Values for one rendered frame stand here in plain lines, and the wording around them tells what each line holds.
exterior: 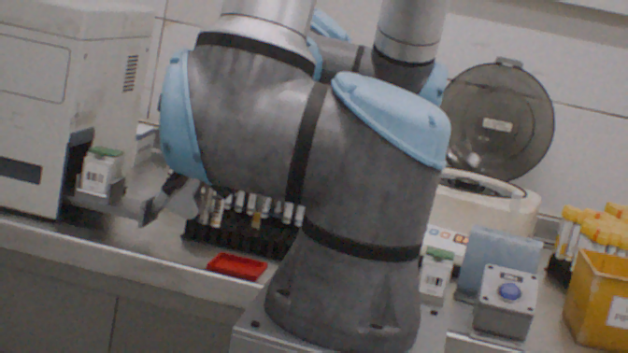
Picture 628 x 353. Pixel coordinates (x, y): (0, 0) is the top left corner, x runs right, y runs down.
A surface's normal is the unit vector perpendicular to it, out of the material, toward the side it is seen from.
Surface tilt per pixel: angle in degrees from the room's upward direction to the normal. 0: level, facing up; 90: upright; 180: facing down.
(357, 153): 84
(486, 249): 90
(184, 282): 90
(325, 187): 115
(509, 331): 120
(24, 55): 90
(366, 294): 75
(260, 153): 99
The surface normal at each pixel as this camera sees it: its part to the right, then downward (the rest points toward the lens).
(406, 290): 0.76, 0.03
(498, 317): -0.25, 0.62
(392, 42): -0.61, 0.37
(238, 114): -0.05, -0.10
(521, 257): -0.31, 0.13
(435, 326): 0.22, -0.94
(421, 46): 0.23, 0.59
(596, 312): -0.10, 0.18
